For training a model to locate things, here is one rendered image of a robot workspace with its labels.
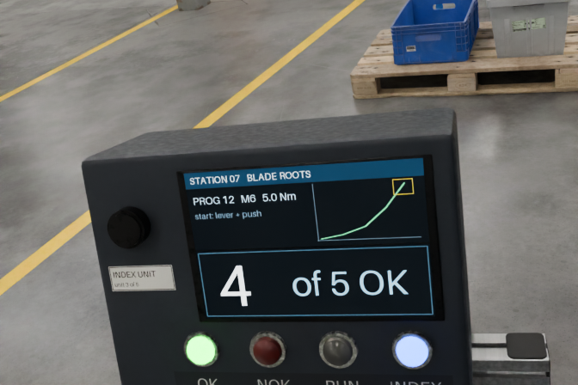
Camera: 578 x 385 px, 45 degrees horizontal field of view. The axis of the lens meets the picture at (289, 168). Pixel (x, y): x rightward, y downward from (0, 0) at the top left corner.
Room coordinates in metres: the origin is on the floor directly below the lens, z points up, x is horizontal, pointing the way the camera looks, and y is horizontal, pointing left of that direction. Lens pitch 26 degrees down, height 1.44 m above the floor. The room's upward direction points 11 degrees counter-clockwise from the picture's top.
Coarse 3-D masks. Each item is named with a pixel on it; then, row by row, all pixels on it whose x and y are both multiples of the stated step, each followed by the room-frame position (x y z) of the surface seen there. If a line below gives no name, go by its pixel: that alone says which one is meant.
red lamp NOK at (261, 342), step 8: (256, 336) 0.39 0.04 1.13; (264, 336) 0.38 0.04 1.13; (272, 336) 0.38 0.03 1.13; (256, 344) 0.38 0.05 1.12; (264, 344) 0.38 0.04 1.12; (272, 344) 0.38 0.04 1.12; (280, 344) 0.38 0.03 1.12; (256, 352) 0.38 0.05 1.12; (264, 352) 0.38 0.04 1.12; (272, 352) 0.37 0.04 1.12; (280, 352) 0.38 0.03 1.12; (256, 360) 0.38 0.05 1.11; (264, 360) 0.37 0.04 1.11; (272, 360) 0.37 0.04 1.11; (280, 360) 0.38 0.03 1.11
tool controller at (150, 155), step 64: (256, 128) 0.49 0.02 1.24; (320, 128) 0.45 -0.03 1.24; (384, 128) 0.42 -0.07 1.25; (448, 128) 0.40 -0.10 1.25; (128, 192) 0.44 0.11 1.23; (192, 192) 0.42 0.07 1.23; (256, 192) 0.41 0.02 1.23; (320, 192) 0.40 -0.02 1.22; (384, 192) 0.38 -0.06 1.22; (448, 192) 0.37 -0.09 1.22; (128, 256) 0.43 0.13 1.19; (192, 256) 0.41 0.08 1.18; (320, 256) 0.39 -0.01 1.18; (384, 256) 0.37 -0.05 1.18; (448, 256) 0.36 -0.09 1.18; (128, 320) 0.42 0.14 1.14; (192, 320) 0.40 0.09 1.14; (256, 320) 0.39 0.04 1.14; (320, 320) 0.38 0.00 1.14; (384, 320) 0.36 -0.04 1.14; (448, 320) 0.35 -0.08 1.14; (128, 384) 0.41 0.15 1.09; (192, 384) 0.39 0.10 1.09; (256, 384) 0.38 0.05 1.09; (320, 384) 0.37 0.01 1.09; (384, 384) 0.35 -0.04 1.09; (448, 384) 0.34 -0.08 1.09
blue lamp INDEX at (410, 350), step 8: (400, 336) 0.36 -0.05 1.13; (408, 336) 0.36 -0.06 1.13; (416, 336) 0.35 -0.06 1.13; (424, 336) 0.35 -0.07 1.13; (392, 344) 0.36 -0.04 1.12; (400, 344) 0.35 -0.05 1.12; (408, 344) 0.35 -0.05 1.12; (416, 344) 0.35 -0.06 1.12; (424, 344) 0.35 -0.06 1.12; (392, 352) 0.36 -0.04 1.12; (400, 352) 0.35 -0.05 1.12; (408, 352) 0.35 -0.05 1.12; (416, 352) 0.35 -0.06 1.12; (424, 352) 0.35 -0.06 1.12; (432, 352) 0.35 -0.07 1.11; (400, 360) 0.35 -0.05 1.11; (408, 360) 0.35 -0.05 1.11; (416, 360) 0.35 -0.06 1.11; (424, 360) 0.35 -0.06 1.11; (408, 368) 0.35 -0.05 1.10; (416, 368) 0.35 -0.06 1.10
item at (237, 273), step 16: (208, 256) 0.41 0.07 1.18; (224, 256) 0.41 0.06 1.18; (240, 256) 0.40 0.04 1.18; (256, 256) 0.40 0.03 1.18; (208, 272) 0.41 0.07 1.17; (224, 272) 0.40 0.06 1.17; (240, 272) 0.40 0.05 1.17; (256, 272) 0.40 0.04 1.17; (208, 288) 0.40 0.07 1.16; (224, 288) 0.40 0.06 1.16; (240, 288) 0.40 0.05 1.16; (256, 288) 0.39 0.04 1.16; (208, 304) 0.40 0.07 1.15; (224, 304) 0.40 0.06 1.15; (240, 304) 0.39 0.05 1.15; (256, 304) 0.39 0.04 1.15
